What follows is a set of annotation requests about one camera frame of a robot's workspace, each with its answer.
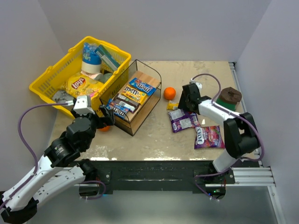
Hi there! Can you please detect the blue M&M's bag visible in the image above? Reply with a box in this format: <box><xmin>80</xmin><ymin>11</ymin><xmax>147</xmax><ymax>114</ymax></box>
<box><xmin>107</xmin><ymin>99</ymin><xmax>129</xmax><ymax>119</ymax></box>
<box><xmin>129</xmin><ymin>77</ymin><xmax>156</xmax><ymax>96</ymax></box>

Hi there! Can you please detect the brown chocolate bag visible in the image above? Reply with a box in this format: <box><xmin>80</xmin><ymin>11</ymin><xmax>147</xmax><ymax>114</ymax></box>
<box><xmin>114</xmin><ymin>93</ymin><xmax>140</xmax><ymax>113</ymax></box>

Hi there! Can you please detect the yellow M&M's bag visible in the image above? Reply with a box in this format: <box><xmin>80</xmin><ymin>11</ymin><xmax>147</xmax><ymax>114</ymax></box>
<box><xmin>121</xmin><ymin>85</ymin><xmax>148</xmax><ymax>105</ymax></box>

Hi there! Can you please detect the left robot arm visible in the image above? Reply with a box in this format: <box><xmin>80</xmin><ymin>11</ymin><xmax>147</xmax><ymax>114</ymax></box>
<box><xmin>0</xmin><ymin>105</ymin><xmax>115</xmax><ymax>224</ymax></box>

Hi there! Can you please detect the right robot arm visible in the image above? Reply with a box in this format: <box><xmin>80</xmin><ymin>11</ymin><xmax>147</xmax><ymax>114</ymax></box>
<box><xmin>178</xmin><ymin>83</ymin><xmax>263</xmax><ymax>174</ymax></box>

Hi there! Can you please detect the purple Fox's candy bag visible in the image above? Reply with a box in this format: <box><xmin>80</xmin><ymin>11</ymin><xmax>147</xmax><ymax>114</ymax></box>
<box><xmin>168</xmin><ymin>109</ymin><xmax>200</xmax><ymax>133</ymax></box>

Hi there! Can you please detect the orange near shelf back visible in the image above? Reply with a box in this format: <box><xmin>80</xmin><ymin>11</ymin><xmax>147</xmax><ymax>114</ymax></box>
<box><xmin>164</xmin><ymin>87</ymin><xmax>176</xmax><ymax>100</ymax></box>

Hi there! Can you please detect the small yellow snack bar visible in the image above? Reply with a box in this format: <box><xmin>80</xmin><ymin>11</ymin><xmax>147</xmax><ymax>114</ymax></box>
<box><xmin>166</xmin><ymin>100</ymin><xmax>179</xmax><ymax>110</ymax></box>

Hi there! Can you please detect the green cup brown lid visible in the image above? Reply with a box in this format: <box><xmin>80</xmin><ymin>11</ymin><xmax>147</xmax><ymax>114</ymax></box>
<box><xmin>216</xmin><ymin>87</ymin><xmax>242</xmax><ymax>111</ymax></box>

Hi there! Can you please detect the green round ball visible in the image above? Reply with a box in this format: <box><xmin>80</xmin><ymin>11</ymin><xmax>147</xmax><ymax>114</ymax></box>
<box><xmin>100</xmin><ymin>73</ymin><xmax>113</xmax><ymax>84</ymax></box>

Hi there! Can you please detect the yellow Lay's chips bag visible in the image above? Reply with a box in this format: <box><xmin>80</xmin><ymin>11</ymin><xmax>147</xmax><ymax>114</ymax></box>
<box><xmin>61</xmin><ymin>72</ymin><xmax>104</xmax><ymax>98</ymax></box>

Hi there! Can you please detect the pink tissue roll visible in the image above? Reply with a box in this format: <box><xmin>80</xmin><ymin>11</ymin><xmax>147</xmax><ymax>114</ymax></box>
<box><xmin>81</xmin><ymin>70</ymin><xmax>103</xmax><ymax>81</ymax></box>

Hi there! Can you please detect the grey crumpled cloth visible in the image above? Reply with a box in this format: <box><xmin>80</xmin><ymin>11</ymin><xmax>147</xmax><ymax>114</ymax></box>
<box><xmin>52</xmin><ymin>90</ymin><xmax>74</xmax><ymax>104</ymax></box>

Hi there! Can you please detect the yellow plastic basket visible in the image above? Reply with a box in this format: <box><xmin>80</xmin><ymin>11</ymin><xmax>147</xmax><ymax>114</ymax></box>
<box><xmin>29</xmin><ymin>36</ymin><xmax>131</xmax><ymax>116</ymax></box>

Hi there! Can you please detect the teal box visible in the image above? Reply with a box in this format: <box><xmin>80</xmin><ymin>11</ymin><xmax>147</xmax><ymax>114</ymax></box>
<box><xmin>94</xmin><ymin>45</ymin><xmax>120</xmax><ymax>71</ymax></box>

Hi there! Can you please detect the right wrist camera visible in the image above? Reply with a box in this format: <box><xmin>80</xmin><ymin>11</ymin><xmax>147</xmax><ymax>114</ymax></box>
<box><xmin>190</xmin><ymin>79</ymin><xmax>202</xmax><ymax>90</ymax></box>

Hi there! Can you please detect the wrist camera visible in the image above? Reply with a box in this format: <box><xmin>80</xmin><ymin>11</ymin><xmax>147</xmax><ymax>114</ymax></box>
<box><xmin>73</xmin><ymin>95</ymin><xmax>95</xmax><ymax>115</ymax></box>
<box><xmin>190</xmin><ymin>79</ymin><xmax>202</xmax><ymax>90</ymax></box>

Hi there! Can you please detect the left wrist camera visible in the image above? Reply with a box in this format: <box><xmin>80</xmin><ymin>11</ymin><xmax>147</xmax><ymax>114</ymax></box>
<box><xmin>73</xmin><ymin>95</ymin><xmax>95</xmax><ymax>115</ymax></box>

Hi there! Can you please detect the wood and wire shelf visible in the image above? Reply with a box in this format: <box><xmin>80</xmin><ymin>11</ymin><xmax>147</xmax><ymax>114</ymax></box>
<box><xmin>100</xmin><ymin>59</ymin><xmax>162</xmax><ymax>136</ymax></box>

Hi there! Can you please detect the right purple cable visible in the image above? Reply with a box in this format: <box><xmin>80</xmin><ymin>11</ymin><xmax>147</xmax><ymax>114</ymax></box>
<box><xmin>195</xmin><ymin>73</ymin><xmax>266</xmax><ymax>178</ymax></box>

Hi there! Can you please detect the purple cable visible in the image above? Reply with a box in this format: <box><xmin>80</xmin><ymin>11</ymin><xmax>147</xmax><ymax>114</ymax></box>
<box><xmin>0</xmin><ymin>102</ymin><xmax>75</xmax><ymax>210</ymax></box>
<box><xmin>195</xmin><ymin>73</ymin><xmax>266</xmax><ymax>178</ymax></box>

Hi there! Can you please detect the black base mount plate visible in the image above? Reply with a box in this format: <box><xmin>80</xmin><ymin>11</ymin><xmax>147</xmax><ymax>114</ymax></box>
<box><xmin>67</xmin><ymin>160</ymin><xmax>235</xmax><ymax>196</ymax></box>

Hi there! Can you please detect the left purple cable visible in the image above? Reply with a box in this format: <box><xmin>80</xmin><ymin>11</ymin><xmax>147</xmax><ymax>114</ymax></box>
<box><xmin>0</xmin><ymin>102</ymin><xmax>75</xmax><ymax>210</ymax></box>

